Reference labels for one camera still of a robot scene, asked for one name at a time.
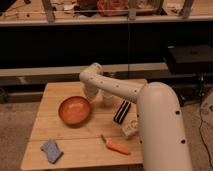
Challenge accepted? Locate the orange ceramic bowl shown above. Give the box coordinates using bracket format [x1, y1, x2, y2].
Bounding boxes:
[58, 96, 91, 126]

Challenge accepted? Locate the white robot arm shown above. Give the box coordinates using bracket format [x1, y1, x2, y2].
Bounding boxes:
[79, 63, 193, 171]

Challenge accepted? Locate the white plastic cup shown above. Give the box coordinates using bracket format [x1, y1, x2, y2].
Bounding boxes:
[101, 91, 114, 107]

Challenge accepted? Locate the black striped rectangular block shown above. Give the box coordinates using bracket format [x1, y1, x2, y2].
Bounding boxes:
[113, 100, 131, 124]

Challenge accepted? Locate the white plastic bottle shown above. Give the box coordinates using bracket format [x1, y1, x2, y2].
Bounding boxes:
[121, 120, 138, 139]

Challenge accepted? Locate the orange toy carrot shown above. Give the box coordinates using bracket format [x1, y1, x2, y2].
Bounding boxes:
[101, 136, 131, 155]

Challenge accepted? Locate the black box on shelf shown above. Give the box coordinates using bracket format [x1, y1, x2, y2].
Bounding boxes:
[165, 45, 213, 74]

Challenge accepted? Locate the black cable on floor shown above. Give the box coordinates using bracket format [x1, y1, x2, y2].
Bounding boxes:
[196, 99, 213, 168]

